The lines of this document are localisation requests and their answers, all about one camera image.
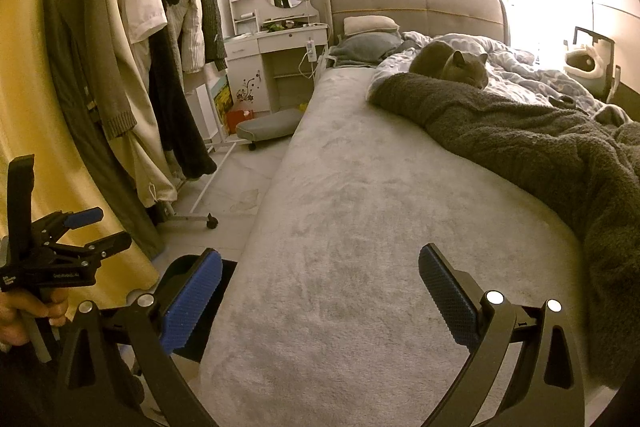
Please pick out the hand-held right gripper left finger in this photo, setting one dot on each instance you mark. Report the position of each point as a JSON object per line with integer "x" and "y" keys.
{"x": 192, "y": 302}

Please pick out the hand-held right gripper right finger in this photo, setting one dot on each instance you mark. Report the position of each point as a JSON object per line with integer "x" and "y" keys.
{"x": 450, "y": 299}

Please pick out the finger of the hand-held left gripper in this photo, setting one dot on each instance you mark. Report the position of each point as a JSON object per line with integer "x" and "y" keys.
{"x": 112, "y": 243}
{"x": 85, "y": 217}

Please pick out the person's left hand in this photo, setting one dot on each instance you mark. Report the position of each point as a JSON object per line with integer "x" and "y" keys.
{"x": 12, "y": 317}

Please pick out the white clothes rack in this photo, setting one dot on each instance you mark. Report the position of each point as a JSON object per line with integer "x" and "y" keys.
{"x": 190, "y": 219}

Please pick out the beige coat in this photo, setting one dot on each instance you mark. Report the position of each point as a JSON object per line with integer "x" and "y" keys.
{"x": 145, "y": 157}

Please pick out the grey bed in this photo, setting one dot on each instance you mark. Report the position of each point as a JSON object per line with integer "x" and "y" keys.
{"x": 350, "y": 232}

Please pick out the black garment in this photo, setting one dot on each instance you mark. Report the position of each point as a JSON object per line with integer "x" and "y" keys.
{"x": 175, "y": 117}

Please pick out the red bag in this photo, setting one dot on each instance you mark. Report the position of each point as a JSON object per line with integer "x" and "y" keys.
{"x": 237, "y": 119}

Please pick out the yellow painting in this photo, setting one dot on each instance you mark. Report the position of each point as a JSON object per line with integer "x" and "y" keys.
{"x": 222, "y": 99}

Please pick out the dark grey fluffy blanket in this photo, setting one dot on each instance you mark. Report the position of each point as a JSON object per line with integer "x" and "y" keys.
{"x": 550, "y": 147}

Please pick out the grey wheeled stool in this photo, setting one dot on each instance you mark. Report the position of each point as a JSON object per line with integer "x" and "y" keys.
{"x": 265, "y": 124}

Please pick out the white puffer jacket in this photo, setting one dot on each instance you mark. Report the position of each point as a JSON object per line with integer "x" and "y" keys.
{"x": 190, "y": 37}

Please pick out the white vanity desk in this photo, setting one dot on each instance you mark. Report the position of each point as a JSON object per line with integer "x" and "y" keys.
{"x": 250, "y": 52}

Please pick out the dark green vest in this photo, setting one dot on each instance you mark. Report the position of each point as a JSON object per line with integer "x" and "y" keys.
{"x": 210, "y": 17}

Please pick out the grey cat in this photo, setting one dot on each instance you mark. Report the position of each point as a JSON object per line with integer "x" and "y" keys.
{"x": 440, "y": 62}

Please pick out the light blue duvet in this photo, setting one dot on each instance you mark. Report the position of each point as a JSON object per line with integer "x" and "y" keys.
{"x": 525, "y": 67}

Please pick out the teal pillow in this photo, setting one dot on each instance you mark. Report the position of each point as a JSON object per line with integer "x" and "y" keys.
{"x": 365, "y": 47}

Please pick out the white power strip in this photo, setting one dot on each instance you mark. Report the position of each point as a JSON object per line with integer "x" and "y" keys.
{"x": 311, "y": 51}

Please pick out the beige pillow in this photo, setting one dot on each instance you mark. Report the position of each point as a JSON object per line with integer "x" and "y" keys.
{"x": 370, "y": 24}

